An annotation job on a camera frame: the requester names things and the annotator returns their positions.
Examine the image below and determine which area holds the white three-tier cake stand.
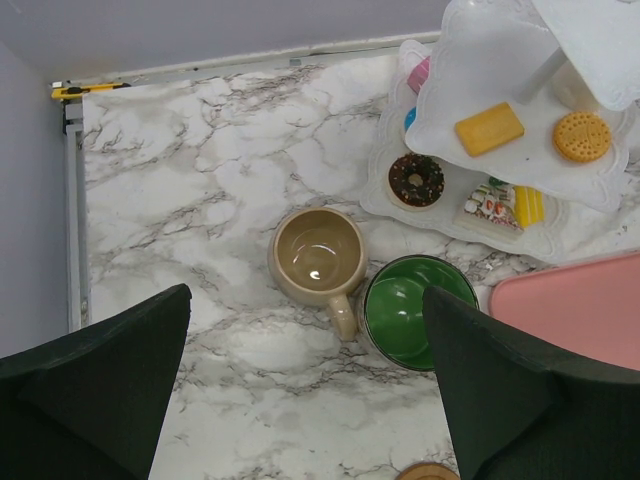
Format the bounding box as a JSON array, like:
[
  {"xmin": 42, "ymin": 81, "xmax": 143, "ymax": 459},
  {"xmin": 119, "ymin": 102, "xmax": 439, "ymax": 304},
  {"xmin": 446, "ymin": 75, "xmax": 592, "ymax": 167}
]
[{"xmin": 360, "ymin": 1, "xmax": 639, "ymax": 264}]

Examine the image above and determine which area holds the pink serving tray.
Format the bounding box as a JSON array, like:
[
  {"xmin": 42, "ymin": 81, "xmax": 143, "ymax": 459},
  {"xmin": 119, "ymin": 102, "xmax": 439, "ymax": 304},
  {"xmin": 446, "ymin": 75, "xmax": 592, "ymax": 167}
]
[{"xmin": 488, "ymin": 253, "xmax": 639, "ymax": 370}]

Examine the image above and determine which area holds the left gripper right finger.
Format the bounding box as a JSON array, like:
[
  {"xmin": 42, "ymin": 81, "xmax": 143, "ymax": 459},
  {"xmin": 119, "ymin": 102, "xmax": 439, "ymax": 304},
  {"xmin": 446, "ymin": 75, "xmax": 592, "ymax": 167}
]
[{"xmin": 423, "ymin": 287, "xmax": 639, "ymax": 479}]

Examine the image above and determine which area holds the square yellow biscuit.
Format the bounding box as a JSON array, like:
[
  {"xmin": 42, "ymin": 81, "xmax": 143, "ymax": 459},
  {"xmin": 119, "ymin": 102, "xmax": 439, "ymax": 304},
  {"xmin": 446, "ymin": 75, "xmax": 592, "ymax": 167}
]
[{"xmin": 454, "ymin": 102, "xmax": 525, "ymax": 157}]

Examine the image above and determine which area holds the yellow layered cake slice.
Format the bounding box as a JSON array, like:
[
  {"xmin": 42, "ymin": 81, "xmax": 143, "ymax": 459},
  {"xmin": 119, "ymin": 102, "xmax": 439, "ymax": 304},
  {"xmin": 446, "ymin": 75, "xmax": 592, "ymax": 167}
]
[{"xmin": 514, "ymin": 186, "xmax": 545, "ymax": 229}]

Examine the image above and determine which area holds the chocolate sprinkled donut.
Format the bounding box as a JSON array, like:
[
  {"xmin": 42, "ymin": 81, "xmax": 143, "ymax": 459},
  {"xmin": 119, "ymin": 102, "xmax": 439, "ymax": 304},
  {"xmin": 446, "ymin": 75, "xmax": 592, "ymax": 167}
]
[{"xmin": 386, "ymin": 153, "xmax": 446, "ymax": 211}]

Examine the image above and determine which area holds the green-inside ceramic mug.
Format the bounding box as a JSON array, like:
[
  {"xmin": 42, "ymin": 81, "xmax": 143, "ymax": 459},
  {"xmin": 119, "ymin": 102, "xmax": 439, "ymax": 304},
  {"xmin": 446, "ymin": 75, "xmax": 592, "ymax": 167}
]
[{"xmin": 358, "ymin": 254, "xmax": 479, "ymax": 372}]

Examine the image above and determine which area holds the blue frosted donut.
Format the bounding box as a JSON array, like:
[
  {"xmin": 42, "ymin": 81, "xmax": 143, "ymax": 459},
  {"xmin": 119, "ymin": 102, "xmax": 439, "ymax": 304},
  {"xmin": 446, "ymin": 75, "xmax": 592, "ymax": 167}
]
[{"xmin": 404, "ymin": 107, "xmax": 416, "ymax": 131}]

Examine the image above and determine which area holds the sprinkled white cake slice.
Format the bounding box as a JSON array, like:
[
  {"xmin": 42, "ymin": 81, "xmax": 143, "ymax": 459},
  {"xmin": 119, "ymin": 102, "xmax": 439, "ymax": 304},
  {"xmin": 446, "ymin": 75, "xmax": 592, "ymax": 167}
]
[{"xmin": 454, "ymin": 183, "xmax": 524, "ymax": 243}]

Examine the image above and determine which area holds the orange round cookie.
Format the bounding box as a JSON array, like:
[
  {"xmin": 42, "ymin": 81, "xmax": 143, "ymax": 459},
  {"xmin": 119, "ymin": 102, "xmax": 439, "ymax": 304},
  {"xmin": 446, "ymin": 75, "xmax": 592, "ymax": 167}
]
[{"xmin": 552, "ymin": 111, "xmax": 612, "ymax": 163}]

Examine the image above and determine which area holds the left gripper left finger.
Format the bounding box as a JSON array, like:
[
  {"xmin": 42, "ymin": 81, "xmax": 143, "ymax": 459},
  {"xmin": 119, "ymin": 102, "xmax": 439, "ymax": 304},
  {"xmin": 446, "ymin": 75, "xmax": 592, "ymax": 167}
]
[{"xmin": 1, "ymin": 284, "xmax": 191, "ymax": 479}]

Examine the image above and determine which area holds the beige ceramic mug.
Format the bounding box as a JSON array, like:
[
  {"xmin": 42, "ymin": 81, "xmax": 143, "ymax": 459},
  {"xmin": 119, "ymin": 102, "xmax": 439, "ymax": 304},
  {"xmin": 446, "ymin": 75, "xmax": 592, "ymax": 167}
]
[{"xmin": 268, "ymin": 207, "xmax": 368, "ymax": 342}]

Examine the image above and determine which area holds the yellow utility knife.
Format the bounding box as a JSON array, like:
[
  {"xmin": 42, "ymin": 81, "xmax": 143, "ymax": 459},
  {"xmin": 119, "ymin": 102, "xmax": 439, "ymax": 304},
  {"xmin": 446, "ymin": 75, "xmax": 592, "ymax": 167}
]
[{"xmin": 51, "ymin": 83, "xmax": 130, "ymax": 101}]

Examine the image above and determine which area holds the wooden coaster upper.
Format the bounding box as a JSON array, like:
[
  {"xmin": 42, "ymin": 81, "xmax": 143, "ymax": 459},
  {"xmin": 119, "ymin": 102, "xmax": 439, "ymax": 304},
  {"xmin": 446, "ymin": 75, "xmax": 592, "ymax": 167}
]
[{"xmin": 395, "ymin": 462, "xmax": 460, "ymax": 480}]

